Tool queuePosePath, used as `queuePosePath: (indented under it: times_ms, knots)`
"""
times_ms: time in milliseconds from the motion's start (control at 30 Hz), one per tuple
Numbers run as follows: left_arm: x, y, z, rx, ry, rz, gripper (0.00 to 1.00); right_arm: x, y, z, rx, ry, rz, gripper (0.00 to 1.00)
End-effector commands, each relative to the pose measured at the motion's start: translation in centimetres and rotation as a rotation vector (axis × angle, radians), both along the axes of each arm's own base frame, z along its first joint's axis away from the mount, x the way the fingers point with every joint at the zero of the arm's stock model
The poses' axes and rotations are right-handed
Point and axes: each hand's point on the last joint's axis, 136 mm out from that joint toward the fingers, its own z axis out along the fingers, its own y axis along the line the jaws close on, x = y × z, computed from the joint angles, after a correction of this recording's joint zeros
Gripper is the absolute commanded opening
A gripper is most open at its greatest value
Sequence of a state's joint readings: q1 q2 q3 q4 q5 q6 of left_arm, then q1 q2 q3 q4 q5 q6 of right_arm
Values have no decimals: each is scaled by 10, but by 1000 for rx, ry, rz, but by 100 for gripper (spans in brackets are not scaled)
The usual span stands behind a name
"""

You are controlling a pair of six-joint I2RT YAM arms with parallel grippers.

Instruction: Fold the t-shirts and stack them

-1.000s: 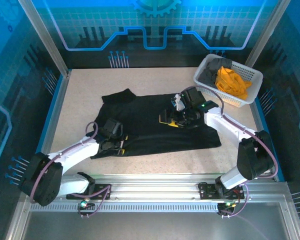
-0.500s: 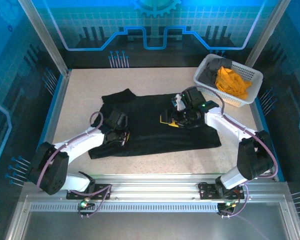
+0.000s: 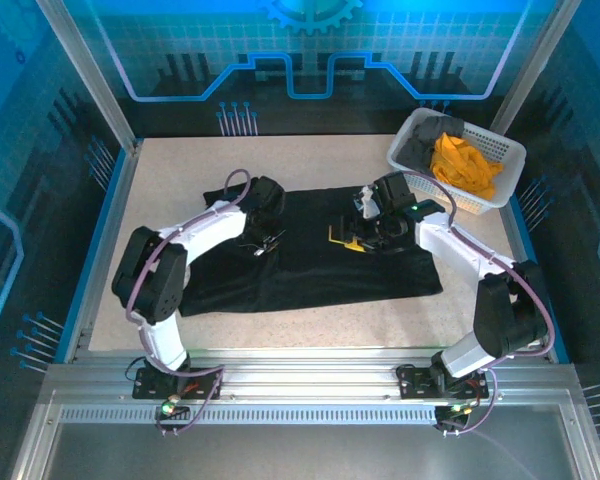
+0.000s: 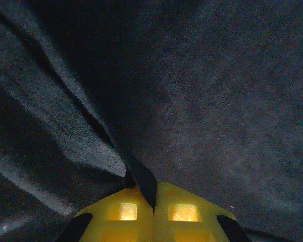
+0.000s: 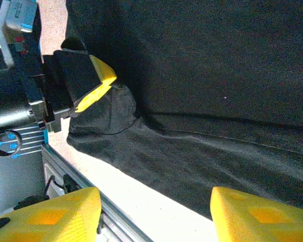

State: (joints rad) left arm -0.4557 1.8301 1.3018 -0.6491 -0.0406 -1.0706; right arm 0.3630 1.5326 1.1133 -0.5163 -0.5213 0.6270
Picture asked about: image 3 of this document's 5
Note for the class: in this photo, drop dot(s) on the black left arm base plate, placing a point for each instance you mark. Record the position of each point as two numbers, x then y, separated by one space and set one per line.
152 385

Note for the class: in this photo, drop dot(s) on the aluminium front rail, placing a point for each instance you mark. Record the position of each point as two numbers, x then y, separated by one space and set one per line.
305 380

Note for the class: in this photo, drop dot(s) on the grey t-shirt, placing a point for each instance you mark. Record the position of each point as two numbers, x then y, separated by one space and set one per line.
430 132

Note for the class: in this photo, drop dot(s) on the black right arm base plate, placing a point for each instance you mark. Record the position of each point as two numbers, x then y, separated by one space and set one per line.
415 385

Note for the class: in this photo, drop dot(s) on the white plastic basket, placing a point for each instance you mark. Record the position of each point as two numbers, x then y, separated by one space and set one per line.
507 170

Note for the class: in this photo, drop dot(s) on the black t-shirt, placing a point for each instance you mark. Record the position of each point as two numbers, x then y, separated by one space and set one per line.
310 270

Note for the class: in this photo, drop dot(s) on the grey metal front tray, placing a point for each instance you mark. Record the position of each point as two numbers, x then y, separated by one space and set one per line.
300 450

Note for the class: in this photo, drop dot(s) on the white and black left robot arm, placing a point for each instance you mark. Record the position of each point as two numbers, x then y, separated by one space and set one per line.
205 230

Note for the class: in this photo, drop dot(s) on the yellow t-shirt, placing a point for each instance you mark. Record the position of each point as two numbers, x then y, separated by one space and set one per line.
462 165

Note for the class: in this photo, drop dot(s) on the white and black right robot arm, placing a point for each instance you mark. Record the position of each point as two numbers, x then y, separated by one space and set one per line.
455 245

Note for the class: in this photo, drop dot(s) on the aluminium frame post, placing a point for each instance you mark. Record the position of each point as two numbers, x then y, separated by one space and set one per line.
530 65
87 75

